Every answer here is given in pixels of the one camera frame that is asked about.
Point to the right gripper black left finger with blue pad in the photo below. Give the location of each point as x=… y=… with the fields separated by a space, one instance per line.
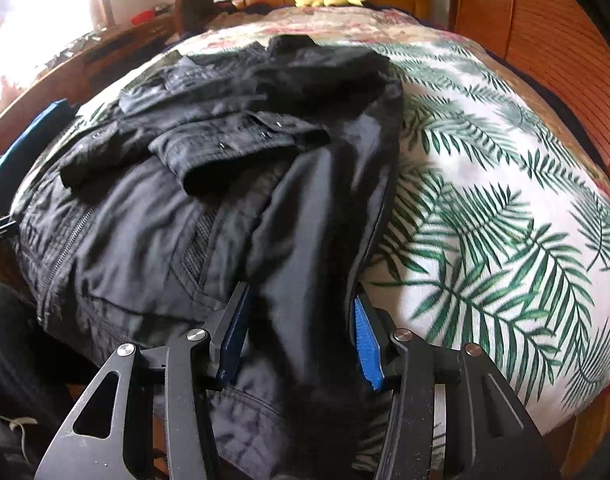
x=145 y=415

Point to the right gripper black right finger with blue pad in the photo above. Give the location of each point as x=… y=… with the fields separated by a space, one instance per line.
x=489 y=434

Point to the black jacket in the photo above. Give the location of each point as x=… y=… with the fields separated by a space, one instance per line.
x=275 y=165

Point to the palm leaf print bedsheet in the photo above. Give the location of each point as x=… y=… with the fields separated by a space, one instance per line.
x=469 y=254

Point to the folded blue garment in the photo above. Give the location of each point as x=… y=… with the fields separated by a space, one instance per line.
x=16 y=161

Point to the dark wooden side cabinet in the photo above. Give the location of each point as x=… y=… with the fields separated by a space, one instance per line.
x=87 y=73

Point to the wooden louvered wardrobe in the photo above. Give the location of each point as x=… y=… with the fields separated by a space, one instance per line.
x=556 y=43

